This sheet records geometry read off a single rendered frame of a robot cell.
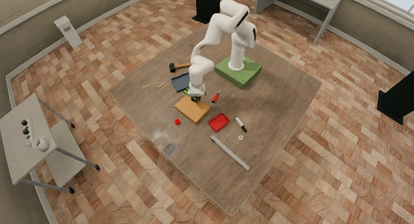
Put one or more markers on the black rubber mallet with wooden handle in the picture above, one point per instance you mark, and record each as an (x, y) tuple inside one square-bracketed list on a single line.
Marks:
[(173, 67)]

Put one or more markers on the white marker with black cap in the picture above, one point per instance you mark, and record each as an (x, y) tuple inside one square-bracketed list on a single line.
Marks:
[(241, 124)]

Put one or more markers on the grey flat bar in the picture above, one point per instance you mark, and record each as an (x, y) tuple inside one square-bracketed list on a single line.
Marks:
[(230, 153)]

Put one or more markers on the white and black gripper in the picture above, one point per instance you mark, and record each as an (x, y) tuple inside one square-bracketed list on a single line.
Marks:
[(202, 89)]

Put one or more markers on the red shallow tray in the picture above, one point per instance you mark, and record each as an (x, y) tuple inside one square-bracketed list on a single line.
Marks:
[(218, 122)]

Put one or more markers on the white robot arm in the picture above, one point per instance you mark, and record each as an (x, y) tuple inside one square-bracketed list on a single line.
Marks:
[(243, 36)]

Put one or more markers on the tan wooden bench board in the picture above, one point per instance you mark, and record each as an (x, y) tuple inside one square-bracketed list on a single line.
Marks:
[(191, 110)]

